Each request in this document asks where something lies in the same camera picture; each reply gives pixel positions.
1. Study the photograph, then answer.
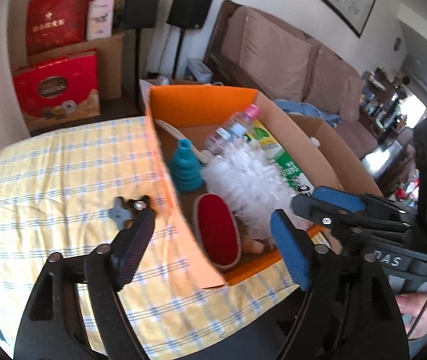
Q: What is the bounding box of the white fluffy duster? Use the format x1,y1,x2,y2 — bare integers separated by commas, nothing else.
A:
154,118,314,241

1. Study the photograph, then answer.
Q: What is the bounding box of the pink cap plastic bottle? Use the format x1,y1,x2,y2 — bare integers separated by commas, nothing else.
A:
204,104,260,155

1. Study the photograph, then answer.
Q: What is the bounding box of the person's right hand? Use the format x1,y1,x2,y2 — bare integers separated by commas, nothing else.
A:
395,292,427,340

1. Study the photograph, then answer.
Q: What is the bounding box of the black star knob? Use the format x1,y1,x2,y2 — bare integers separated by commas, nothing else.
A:
108,195,151,231

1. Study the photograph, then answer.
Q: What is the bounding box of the red lint brush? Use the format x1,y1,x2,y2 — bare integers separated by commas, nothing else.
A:
193,193,242,272

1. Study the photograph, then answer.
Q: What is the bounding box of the yellow plaid tablecloth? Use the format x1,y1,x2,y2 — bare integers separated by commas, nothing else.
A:
0,117,296,359

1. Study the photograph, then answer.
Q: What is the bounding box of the teal collapsible funnel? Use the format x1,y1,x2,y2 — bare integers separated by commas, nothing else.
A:
168,139,204,194

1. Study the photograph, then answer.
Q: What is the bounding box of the orange-flap cardboard box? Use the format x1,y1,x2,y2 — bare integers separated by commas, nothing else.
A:
143,84,383,290

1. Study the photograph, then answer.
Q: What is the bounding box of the blue fabric item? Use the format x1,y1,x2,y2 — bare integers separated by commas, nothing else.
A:
274,99,342,128

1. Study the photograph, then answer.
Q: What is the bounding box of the green yellow product box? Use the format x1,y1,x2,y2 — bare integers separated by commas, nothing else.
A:
246,119,314,196

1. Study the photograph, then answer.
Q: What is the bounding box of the red chocolate collection box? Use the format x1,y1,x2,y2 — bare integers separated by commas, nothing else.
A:
13,50,100,132

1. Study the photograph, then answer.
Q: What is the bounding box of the dark red gift box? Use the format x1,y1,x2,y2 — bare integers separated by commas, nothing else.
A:
26,0,91,56

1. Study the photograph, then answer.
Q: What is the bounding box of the white toilet paper pack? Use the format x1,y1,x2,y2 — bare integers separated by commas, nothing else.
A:
86,0,115,41

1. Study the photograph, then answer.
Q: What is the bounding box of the right black speaker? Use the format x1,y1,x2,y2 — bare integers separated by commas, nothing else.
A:
166,0,212,79

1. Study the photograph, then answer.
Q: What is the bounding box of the black speaker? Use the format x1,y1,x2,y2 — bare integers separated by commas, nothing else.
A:
124,0,160,114
166,0,212,79

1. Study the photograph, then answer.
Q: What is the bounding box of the left black speaker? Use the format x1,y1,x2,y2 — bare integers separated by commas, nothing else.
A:
124,0,160,114

